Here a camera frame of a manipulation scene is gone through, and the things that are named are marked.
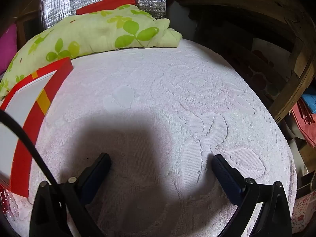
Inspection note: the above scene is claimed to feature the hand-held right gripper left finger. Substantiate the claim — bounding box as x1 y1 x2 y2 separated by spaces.
29 152 111 237

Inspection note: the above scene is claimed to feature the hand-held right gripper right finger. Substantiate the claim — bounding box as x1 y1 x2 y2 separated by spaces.
212 154 293 237

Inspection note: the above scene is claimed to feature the red jewelry box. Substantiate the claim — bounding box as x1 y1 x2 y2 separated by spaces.
0 57 74 198

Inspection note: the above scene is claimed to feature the floral paper bag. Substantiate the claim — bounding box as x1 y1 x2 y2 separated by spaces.
291 193 316 234

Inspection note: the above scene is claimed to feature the white embossed towel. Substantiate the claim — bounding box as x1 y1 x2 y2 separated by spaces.
10 39 298 237

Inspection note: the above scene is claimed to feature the blue sheet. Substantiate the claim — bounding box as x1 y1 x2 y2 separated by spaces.
302 94 316 106

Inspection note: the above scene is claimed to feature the white red-printed board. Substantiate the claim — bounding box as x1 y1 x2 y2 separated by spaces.
249 38 293 99

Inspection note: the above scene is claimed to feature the green clover print pillow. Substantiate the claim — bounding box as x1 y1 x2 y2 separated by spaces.
0 4 183 100

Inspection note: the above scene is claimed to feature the magenta cushion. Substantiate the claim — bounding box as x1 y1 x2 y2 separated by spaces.
0 23 19 73

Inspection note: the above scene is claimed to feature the brown wooden chair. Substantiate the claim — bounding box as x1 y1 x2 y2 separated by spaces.
15 0 47 42

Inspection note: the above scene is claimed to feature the red cushion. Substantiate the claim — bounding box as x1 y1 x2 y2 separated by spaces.
76 0 137 15

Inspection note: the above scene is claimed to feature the dark wooden furniture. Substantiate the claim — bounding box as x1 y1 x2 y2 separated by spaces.
173 0 316 124

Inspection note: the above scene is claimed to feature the black cable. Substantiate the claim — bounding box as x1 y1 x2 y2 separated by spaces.
0 109 61 190

